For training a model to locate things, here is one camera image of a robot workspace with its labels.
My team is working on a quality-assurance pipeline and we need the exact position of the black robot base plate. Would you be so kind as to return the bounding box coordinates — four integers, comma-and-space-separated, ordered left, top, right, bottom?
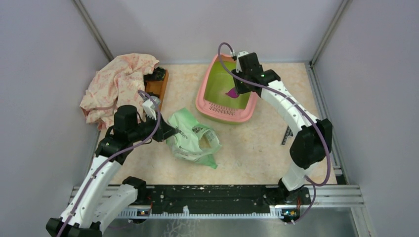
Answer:
134, 185, 311, 214

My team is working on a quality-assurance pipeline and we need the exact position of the pink floral crumpled cloth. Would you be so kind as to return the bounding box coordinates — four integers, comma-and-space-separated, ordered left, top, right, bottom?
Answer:
80, 53, 159, 130

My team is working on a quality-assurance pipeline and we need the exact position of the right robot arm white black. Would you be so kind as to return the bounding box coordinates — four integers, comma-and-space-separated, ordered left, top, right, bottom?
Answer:
231, 51, 333, 203

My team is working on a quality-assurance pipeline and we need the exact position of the green cat litter bag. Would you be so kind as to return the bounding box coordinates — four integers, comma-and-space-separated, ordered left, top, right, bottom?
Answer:
166, 108, 222, 169

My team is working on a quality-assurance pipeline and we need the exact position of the small black ruler piece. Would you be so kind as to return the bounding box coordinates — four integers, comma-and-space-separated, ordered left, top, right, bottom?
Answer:
281, 126, 293, 146

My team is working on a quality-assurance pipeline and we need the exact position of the brown wooden tray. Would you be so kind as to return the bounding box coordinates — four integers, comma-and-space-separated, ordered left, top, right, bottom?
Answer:
144, 67, 169, 109

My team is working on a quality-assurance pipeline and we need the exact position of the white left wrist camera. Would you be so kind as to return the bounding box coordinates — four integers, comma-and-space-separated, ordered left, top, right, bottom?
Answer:
143, 96, 161, 120

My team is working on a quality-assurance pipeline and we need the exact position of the magenta plastic litter scoop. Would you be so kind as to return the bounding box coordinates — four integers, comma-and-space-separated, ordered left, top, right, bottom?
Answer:
225, 87, 240, 99

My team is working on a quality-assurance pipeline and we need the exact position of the aluminium frame rail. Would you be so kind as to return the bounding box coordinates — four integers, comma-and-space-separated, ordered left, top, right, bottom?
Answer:
67, 185, 365, 220

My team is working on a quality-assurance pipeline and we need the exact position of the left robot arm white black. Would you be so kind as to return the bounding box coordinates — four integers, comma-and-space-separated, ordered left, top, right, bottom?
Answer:
46, 105, 177, 237

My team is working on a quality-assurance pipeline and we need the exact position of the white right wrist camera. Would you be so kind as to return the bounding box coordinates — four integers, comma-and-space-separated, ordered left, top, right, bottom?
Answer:
235, 51, 249, 73

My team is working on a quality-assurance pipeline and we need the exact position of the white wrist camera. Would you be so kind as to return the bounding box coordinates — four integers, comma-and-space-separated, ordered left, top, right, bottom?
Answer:
143, 96, 161, 120
235, 51, 249, 73

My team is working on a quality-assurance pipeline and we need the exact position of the pink green litter box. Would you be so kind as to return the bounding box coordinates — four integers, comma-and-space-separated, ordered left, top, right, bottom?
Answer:
195, 55, 258, 124

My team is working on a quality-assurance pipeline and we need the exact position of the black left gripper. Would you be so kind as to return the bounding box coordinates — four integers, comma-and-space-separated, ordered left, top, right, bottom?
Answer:
128, 111, 179, 142

